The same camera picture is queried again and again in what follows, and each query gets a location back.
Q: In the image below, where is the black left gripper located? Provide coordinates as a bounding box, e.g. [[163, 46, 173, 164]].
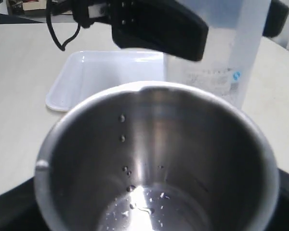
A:
[[71, 0, 209, 62]]

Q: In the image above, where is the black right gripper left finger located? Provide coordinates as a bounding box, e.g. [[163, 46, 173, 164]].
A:
[[0, 178, 42, 231]]

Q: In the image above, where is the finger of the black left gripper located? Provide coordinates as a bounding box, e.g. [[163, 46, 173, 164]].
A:
[[262, 0, 289, 38]]

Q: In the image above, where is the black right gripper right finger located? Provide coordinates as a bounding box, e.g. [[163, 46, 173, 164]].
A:
[[277, 169, 289, 231]]

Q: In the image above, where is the clear plastic measuring pitcher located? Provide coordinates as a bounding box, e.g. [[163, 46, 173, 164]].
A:
[[164, 0, 271, 108]]

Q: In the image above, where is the stainless steel cup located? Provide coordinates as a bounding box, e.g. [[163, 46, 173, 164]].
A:
[[34, 81, 279, 231]]

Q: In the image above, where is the white plastic tray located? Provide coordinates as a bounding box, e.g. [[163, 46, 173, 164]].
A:
[[45, 51, 165, 112]]

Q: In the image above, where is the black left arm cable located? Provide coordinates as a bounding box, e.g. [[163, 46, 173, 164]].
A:
[[45, 0, 82, 51]]

